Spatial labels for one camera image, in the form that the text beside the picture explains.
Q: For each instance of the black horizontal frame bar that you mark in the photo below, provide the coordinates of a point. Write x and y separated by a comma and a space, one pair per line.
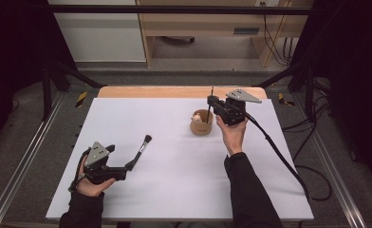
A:
174, 9

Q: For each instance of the large black makeup brush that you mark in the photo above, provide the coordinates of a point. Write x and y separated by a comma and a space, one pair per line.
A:
142, 148

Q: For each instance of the yellow black tape marker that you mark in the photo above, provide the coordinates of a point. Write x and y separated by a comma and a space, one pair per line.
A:
81, 99
283, 99

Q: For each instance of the black metal stand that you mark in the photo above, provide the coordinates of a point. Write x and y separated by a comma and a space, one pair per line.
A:
309, 91
46, 91

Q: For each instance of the small white animal figurine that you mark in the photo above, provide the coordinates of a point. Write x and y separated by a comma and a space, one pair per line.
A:
197, 118

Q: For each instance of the tan brush holder cup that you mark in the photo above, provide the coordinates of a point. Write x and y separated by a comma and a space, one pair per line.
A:
201, 129

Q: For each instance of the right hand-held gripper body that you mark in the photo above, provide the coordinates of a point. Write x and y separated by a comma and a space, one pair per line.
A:
234, 110

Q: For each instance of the thin black makeup brush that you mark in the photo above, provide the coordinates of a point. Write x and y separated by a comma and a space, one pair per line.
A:
209, 110

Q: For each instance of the aluminium floor rail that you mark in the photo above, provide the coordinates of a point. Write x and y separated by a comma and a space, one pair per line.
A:
332, 164
22, 158

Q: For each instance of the black curtain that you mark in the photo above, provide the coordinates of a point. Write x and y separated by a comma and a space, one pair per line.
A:
10, 47
358, 63

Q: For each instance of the person's left hand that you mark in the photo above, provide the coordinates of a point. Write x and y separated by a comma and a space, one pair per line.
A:
90, 189

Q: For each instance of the light wooden table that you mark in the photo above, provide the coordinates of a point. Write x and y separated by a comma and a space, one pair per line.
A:
162, 92

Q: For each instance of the person's right hand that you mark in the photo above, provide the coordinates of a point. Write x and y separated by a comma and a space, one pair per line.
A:
234, 136

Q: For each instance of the white cabinet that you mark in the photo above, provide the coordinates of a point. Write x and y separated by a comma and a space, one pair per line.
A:
102, 34

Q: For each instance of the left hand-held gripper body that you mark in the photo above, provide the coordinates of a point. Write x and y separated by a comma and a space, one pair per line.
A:
97, 155

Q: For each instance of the beige wooden desk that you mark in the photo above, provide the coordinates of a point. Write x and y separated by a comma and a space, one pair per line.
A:
206, 22

